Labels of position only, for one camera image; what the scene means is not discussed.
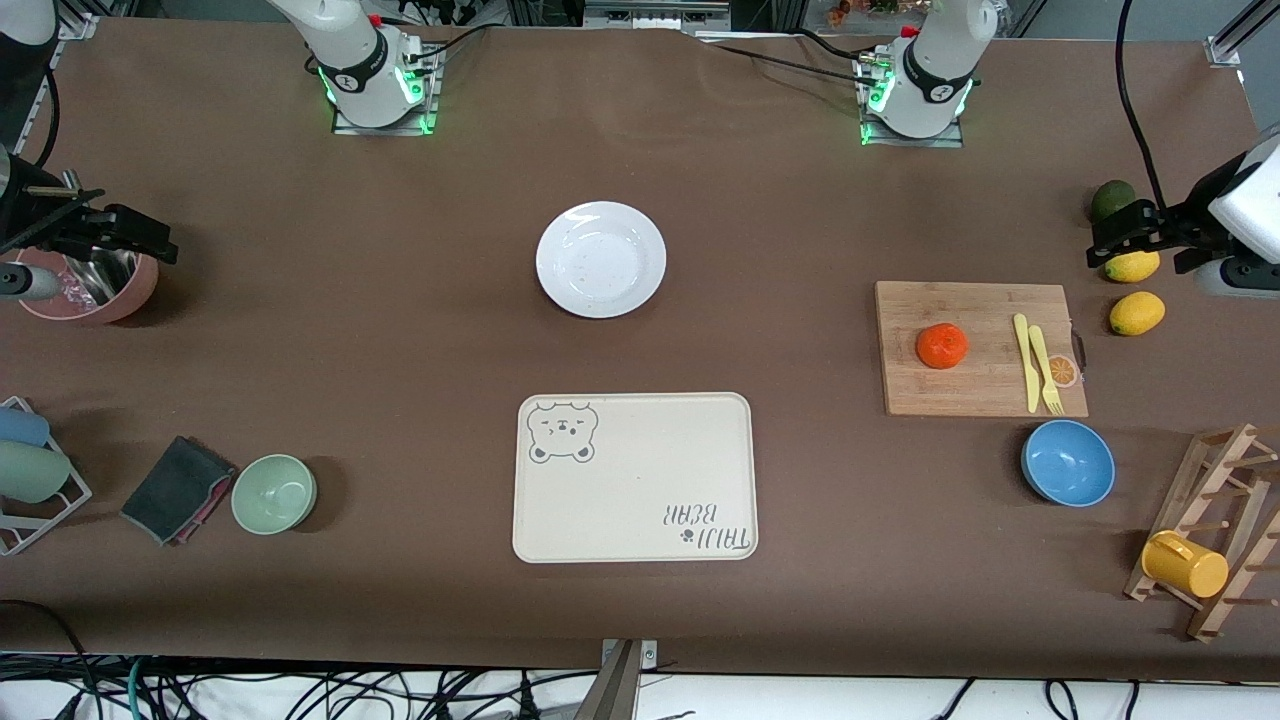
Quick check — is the orange fruit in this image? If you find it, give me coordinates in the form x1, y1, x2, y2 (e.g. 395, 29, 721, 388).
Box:
916, 322, 970, 370

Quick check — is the white round plate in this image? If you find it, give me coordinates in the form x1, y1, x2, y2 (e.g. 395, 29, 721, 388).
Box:
536, 201, 668, 320

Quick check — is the pink bowl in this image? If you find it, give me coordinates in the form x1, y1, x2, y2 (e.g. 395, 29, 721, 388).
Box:
18, 248, 160, 326

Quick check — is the metal scoop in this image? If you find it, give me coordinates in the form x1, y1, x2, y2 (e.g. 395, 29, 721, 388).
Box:
62, 170, 138, 306

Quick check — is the yellow lemon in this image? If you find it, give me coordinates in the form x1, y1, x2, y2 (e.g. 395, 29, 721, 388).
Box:
1109, 291, 1167, 337
1104, 250, 1162, 284

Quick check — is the dark green avocado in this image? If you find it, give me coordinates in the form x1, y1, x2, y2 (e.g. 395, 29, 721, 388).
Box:
1090, 180, 1139, 223

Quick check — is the yellow plastic fork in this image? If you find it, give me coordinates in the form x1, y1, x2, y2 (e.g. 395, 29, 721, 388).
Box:
1028, 324, 1065, 416

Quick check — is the yellow plastic knife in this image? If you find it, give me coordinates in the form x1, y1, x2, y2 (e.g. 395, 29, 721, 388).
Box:
1013, 313, 1042, 414

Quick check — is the light blue cup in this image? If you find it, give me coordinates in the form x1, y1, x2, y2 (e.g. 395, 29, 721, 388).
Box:
0, 405, 51, 448

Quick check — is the wooden cup rack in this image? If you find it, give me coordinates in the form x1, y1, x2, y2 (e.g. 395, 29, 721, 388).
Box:
1123, 423, 1280, 643

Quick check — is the blue bowl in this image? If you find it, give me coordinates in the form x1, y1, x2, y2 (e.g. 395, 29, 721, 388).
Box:
1021, 419, 1117, 508

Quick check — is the pale green cup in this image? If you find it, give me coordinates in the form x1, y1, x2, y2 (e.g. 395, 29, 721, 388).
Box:
0, 440, 72, 504

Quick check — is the dark grey folded cloth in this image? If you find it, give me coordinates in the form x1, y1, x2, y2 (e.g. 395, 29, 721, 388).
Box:
120, 435, 226, 546

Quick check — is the wooden cutting board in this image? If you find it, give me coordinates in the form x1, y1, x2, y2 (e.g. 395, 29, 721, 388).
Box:
875, 281, 1089, 418

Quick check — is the pink folded cloth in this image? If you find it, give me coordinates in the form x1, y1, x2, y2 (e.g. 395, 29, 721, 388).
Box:
170, 465, 238, 546

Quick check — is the pale green bowl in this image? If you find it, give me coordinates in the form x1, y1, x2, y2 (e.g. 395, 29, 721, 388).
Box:
231, 454, 318, 536

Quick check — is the yellow cup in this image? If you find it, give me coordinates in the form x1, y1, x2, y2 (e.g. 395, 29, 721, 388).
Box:
1141, 530, 1230, 599

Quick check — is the beige tray with bear print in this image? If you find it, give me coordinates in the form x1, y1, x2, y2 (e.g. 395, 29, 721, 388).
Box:
512, 392, 759, 564

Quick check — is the grey control box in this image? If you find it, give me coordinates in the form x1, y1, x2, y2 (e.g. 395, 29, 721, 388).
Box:
585, 0, 731, 31

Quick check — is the aluminium frame profile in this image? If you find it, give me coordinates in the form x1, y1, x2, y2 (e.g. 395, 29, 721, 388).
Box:
1205, 0, 1280, 67
20, 10, 101, 151

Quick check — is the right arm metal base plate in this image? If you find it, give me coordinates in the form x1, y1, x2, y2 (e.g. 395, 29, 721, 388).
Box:
333, 55, 439, 136

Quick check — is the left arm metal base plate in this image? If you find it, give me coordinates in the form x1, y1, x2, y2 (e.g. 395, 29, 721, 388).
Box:
860, 55, 964, 148

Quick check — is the white wire rack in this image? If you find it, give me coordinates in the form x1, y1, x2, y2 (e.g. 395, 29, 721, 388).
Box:
0, 396, 93, 557

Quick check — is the black base cable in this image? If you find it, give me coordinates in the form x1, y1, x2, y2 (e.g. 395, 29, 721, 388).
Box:
700, 40, 873, 83
398, 22, 493, 65

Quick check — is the black floor cable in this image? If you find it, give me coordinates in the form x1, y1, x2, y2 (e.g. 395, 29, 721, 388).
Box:
0, 598, 101, 720
932, 678, 979, 720

